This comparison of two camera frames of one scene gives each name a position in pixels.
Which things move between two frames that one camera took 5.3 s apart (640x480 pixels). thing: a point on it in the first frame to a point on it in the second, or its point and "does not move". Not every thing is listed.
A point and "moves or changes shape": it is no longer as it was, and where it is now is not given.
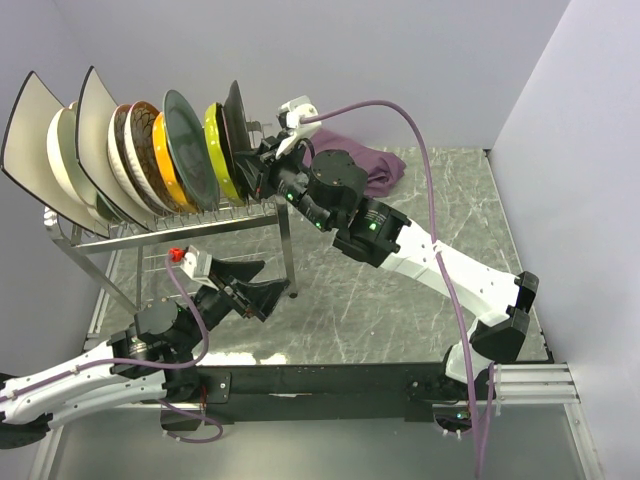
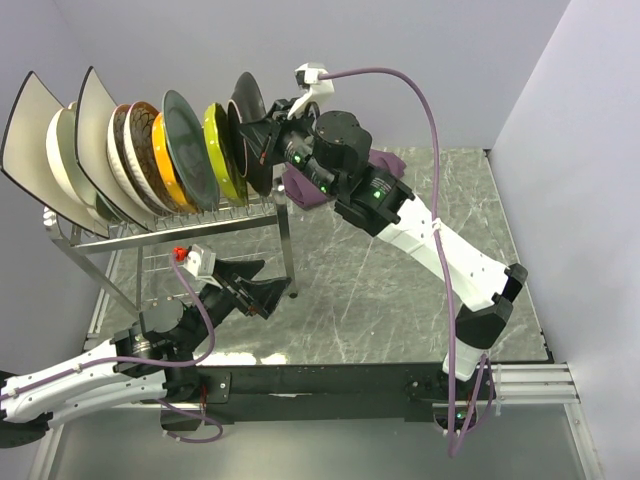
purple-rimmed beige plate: (238, 132) moves or changes shape
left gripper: (261, 298) does not move
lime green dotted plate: (220, 144) does not move
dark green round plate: (191, 150) does not move
